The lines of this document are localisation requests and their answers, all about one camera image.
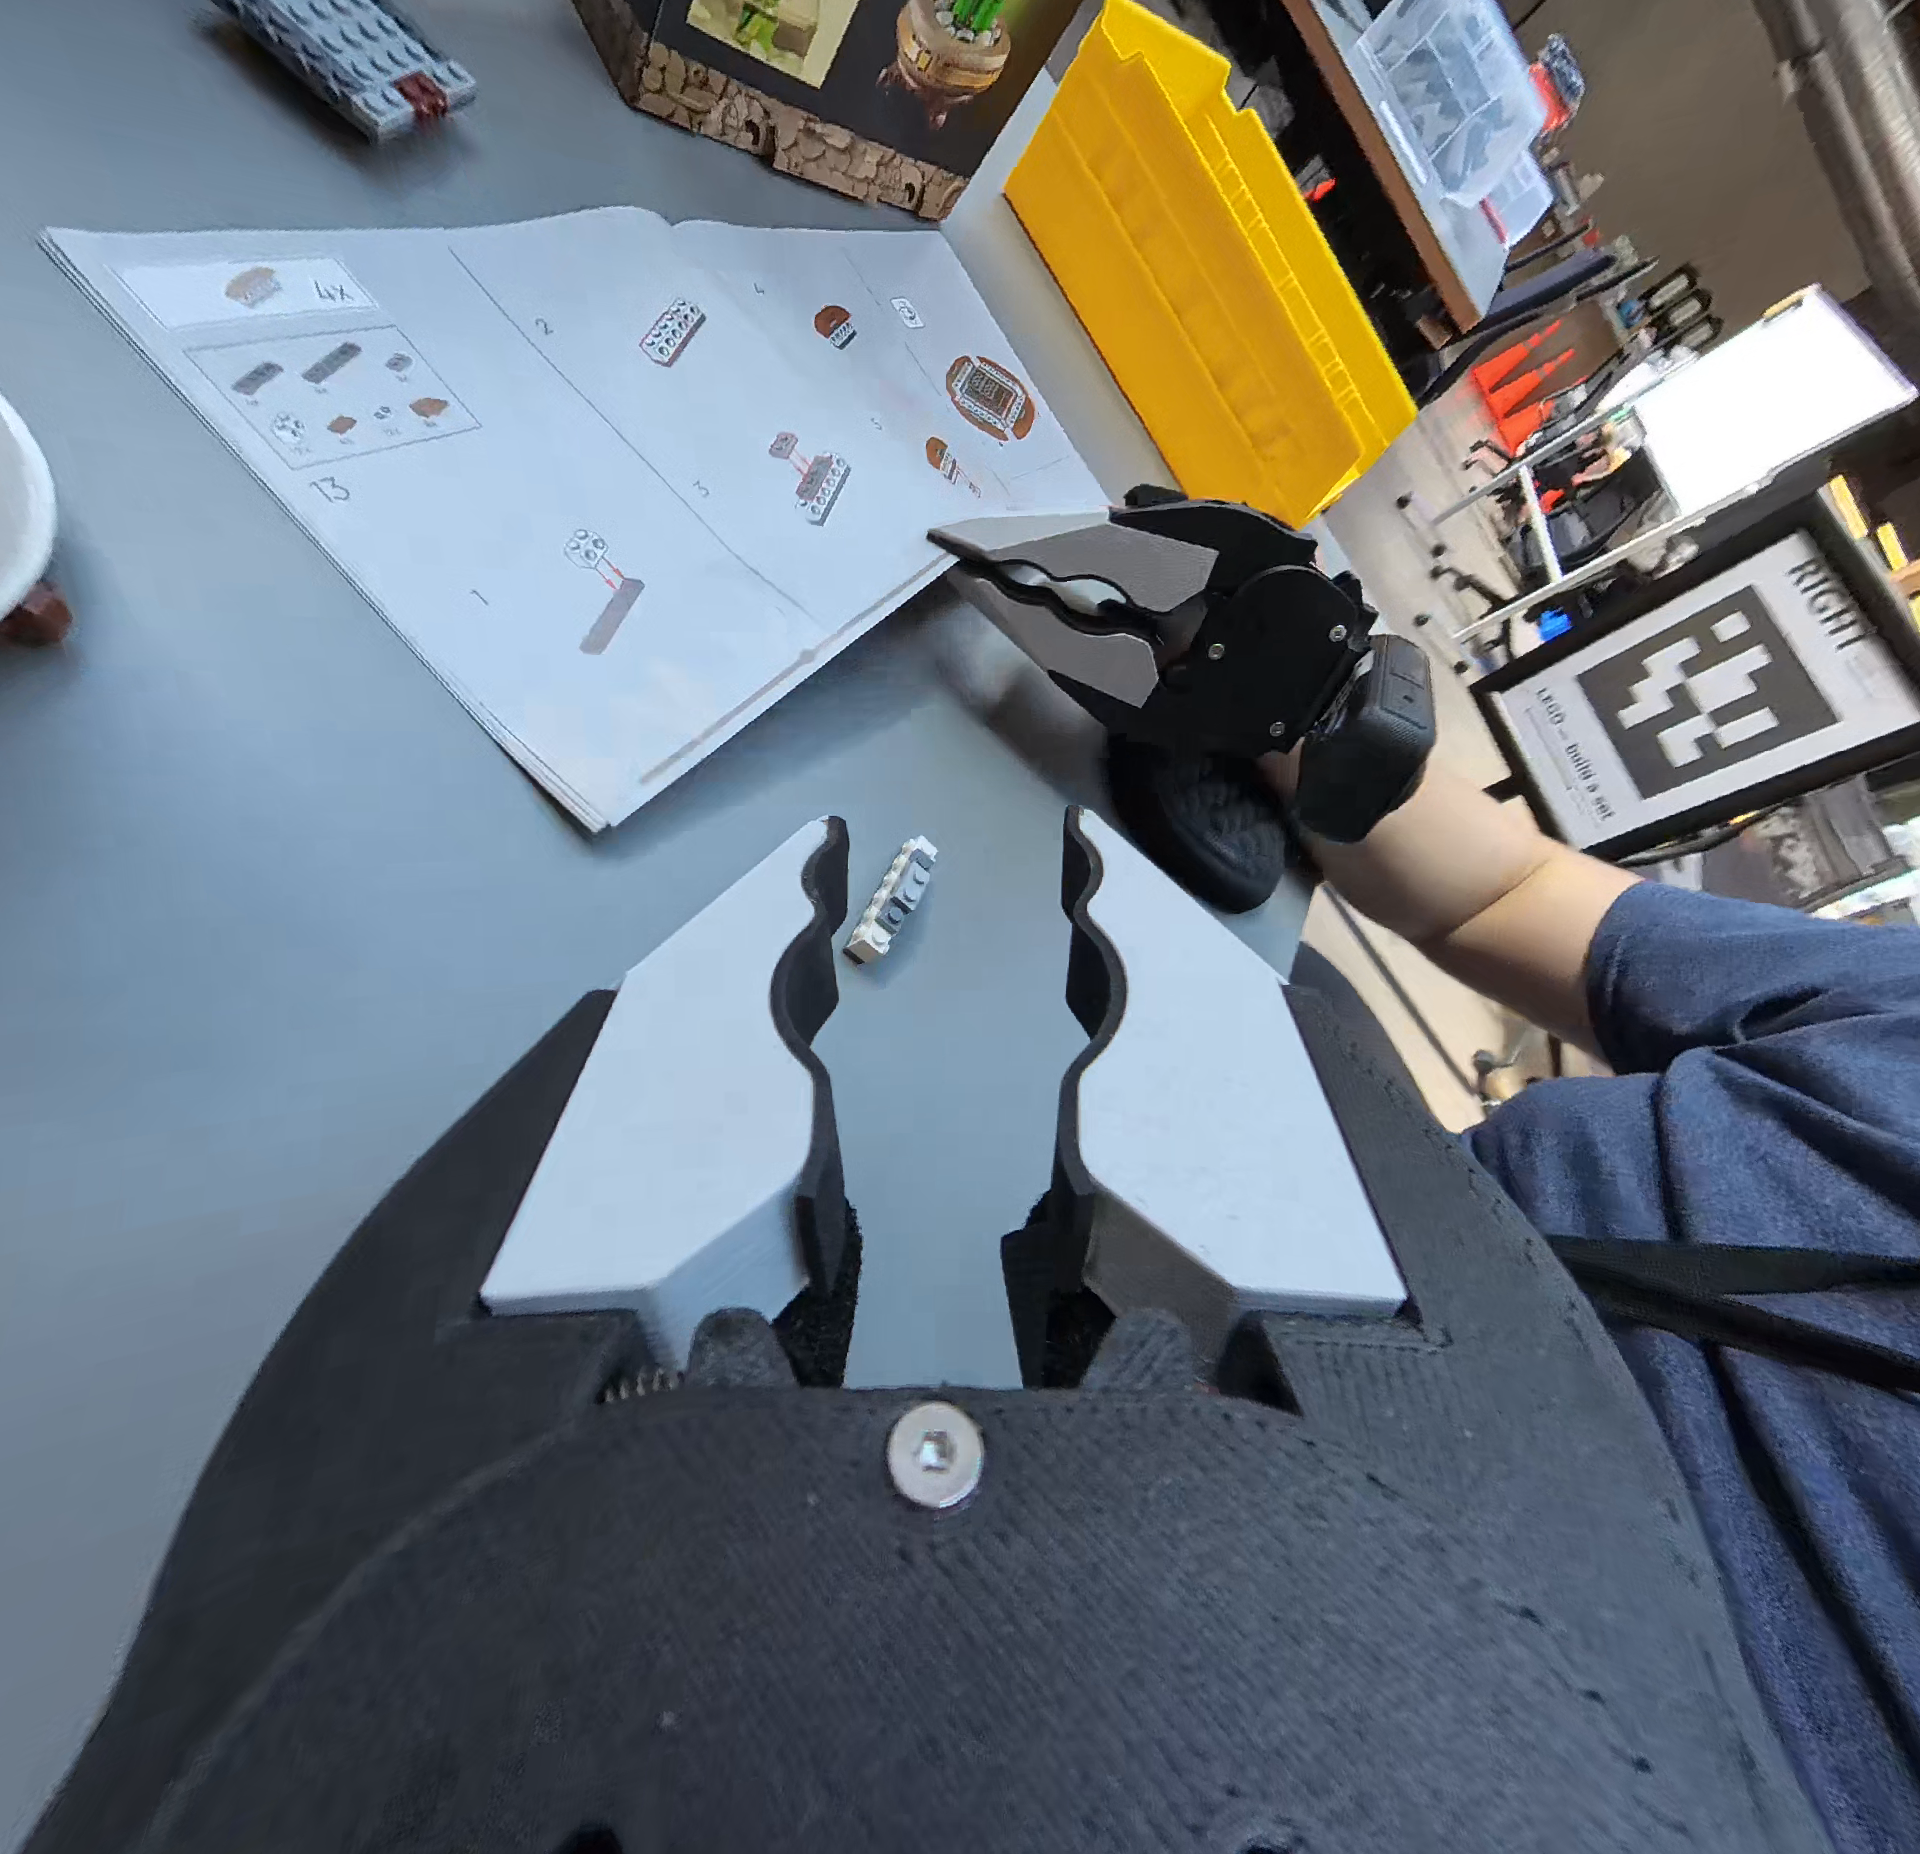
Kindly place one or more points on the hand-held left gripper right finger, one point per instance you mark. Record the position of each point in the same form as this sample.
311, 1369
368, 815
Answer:
1229, 1137

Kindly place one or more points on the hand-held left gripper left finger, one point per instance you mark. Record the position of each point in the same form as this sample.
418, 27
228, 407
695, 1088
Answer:
659, 1137

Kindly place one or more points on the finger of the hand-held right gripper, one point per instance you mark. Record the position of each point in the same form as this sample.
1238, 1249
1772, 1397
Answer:
1078, 557
1073, 646

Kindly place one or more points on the small white grey lego assembly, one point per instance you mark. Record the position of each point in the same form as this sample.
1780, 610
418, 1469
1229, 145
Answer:
894, 902

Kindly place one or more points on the yellow plastic bin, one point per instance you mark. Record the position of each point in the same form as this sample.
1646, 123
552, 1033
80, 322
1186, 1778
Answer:
1201, 263

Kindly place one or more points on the lego instruction booklet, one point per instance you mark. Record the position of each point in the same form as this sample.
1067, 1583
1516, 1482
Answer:
600, 460

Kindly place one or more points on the lego set box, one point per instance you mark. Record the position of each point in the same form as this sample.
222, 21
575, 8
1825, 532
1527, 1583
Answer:
839, 22

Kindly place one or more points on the reddish brown lego piece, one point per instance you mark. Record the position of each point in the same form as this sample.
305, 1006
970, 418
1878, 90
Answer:
37, 619

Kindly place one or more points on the orange traffic cones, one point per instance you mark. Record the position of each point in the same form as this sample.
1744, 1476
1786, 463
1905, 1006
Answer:
1516, 384

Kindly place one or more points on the white table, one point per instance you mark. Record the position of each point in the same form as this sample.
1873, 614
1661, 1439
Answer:
1757, 401

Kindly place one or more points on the wooden workbench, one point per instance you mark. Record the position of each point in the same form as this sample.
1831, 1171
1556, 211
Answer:
1320, 71

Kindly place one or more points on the clear plastic storage box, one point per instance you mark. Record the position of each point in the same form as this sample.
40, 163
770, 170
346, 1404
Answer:
1442, 71

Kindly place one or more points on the person in blue shirt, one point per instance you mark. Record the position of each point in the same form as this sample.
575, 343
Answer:
1772, 1434

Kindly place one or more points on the white paper cup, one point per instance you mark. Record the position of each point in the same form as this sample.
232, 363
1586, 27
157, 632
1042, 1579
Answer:
22, 517

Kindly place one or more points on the silver ventilation duct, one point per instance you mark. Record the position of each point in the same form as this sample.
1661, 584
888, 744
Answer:
1846, 86

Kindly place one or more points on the grey lego base plate assembly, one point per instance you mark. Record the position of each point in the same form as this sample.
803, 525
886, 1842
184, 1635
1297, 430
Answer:
331, 22

